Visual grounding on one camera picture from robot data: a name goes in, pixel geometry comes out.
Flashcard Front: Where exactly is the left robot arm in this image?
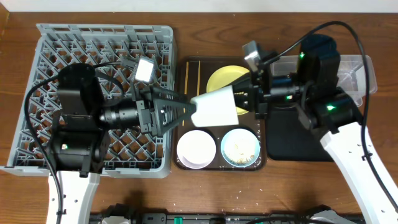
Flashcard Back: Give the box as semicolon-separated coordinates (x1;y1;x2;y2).
46;63;196;223

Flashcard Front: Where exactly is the white plastic cup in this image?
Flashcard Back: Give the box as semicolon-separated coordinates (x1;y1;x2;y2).
190;85;239;128

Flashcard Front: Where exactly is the grey plastic dish rack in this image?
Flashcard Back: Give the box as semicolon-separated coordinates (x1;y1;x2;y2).
1;24;177;179

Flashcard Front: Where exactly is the clear plastic bin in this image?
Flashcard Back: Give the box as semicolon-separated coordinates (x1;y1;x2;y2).
270;52;377;106

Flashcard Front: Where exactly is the wooden chopstick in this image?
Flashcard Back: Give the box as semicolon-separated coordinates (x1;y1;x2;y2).
182;61;189;126
197;60;201;96

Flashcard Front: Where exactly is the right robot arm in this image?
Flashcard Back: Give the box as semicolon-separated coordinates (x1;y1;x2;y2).
232;34;397;223

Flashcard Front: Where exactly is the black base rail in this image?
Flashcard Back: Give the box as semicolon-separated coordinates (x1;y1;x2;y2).
88;203;364;224

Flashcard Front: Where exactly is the pink white bowl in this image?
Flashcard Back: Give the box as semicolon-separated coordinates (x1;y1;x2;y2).
177;130;216;169

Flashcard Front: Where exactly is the yellow round plate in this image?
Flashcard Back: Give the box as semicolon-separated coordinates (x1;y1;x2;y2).
206;65;251;116

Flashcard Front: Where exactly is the dark brown serving tray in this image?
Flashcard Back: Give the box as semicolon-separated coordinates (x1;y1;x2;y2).
174;57;267;171

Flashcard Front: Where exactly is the light blue bowl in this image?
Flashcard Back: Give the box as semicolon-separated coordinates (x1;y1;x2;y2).
221;128;261;168

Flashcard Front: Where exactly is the black rectangular tray bin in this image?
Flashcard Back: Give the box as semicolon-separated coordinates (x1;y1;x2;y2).
266;108;333;162

